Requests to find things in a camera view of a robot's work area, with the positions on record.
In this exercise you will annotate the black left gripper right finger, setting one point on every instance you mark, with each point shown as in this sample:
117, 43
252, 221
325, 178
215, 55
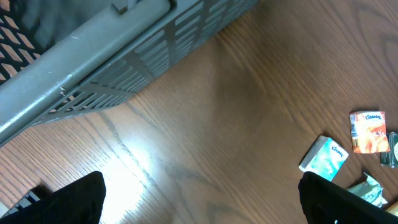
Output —
325, 202

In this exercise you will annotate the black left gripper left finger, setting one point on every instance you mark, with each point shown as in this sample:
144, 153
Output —
78, 202

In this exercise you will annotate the teal Kleenex tissue packet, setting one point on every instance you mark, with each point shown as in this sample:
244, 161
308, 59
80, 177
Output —
324, 158

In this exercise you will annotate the teal wipes packet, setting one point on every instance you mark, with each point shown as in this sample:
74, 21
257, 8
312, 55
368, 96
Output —
370, 190

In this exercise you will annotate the dark green round-logo packet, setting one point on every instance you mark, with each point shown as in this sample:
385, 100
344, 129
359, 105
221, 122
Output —
390, 158

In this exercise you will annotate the orange tissue packet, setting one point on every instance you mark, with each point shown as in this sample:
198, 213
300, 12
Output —
368, 132

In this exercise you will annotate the yellow snack bag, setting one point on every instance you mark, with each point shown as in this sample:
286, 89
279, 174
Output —
393, 209

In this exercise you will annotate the dark grey plastic basket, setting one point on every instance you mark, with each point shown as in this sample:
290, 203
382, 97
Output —
66, 58

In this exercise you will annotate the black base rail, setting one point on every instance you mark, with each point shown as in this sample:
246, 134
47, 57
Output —
32, 196

